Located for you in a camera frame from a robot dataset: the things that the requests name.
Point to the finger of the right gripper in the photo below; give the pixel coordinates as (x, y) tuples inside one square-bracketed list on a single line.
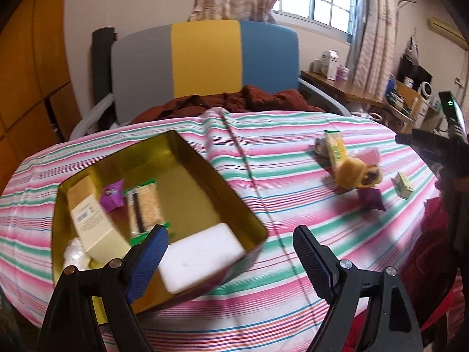
[(405, 139), (421, 136)]

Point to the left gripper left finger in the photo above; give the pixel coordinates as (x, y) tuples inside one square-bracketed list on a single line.
[(70, 323)]

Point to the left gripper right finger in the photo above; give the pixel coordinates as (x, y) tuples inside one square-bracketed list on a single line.
[(390, 323)]

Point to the small green white box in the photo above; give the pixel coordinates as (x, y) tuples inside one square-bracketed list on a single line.
[(403, 185)]

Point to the purple snack packet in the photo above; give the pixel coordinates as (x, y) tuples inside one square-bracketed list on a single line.
[(112, 196), (371, 198)]

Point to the green yellow cracker pack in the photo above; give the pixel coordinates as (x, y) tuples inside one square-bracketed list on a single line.
[(336, 149)]

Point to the white cardboard box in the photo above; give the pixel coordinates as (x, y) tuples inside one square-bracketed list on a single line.
[(101, 239)]

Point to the sesame cracker pack green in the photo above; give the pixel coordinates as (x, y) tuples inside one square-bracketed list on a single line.
[(144, 211)]

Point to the white foam block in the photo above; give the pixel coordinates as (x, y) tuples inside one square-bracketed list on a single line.
[(192, 260)]

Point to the wooden side desk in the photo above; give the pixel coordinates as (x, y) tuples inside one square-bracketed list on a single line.
[(348, 92)]

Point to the pink wrapped packet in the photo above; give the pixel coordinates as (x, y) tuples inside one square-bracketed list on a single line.
[(370, 156)]

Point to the striped pink green bedsheet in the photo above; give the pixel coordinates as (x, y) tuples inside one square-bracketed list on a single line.
[(267, 159)]

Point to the clear plastic wrapped ball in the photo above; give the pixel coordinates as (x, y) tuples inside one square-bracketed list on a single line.
[(75, 255)]

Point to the gold metal tin tray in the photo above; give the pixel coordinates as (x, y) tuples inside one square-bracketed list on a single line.
[(165, 182)]

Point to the white carton on desk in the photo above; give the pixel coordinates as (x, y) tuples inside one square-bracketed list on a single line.
[(329, 64)]

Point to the dark red blanket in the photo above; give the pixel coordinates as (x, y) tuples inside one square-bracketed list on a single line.
[(248, 99)]

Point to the orange wooden wardrobe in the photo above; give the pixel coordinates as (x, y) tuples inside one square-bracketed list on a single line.
[(38, 105)]

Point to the grey yellow blue headboard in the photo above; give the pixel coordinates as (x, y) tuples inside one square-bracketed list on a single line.
[(153, 66)]

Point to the black rolled mat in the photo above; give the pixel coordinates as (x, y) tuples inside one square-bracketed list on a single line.
[(101, 44)]

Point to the wall air conditioner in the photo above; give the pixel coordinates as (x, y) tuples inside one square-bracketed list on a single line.
[(447, 31)]

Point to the window with metal frame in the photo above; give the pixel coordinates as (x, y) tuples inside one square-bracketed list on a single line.
[(334, 18)]

